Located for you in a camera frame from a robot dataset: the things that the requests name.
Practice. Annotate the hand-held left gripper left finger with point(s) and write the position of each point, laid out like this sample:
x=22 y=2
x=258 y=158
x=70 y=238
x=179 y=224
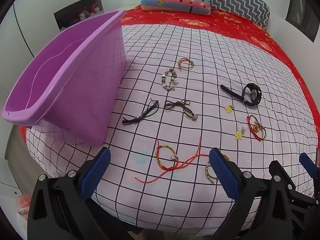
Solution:
x=96 y=172

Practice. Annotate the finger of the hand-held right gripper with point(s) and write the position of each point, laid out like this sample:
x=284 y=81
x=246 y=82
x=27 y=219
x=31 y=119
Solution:
x=280 y=182
x=308 y=163

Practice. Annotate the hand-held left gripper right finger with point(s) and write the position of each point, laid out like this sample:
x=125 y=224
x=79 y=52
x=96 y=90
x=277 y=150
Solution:
x=223 y=173

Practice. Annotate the yellow flower earring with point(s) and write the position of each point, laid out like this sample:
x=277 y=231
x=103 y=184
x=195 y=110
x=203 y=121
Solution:
x=238 y=135
x=228 y=109

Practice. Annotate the purple plastic basin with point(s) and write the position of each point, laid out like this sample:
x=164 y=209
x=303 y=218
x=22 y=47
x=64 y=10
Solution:
x=82 y=80

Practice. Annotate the orange plastic bag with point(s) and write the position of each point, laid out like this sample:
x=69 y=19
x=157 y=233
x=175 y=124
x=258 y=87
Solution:
x=23 y=203

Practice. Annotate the black wrist watch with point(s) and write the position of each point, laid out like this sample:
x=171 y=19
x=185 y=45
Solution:
x=230 y=91

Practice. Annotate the white black checkered blanket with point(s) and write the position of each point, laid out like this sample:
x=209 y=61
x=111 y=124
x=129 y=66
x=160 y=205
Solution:
x=200 y=85

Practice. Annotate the dark window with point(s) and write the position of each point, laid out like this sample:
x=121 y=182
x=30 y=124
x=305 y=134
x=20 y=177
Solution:
x=300 y=15

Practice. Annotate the red floral bed sheet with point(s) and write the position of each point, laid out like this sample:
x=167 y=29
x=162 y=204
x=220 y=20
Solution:
x=225 y=22

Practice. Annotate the wardrobe niche shelf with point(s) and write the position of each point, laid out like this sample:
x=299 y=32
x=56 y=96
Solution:
x=77 y=12

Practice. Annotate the grey chevron headboard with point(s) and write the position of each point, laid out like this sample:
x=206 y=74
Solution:
x=240 y=2

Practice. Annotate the white wardrobe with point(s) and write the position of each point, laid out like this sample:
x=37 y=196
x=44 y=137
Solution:
x=37 y=5

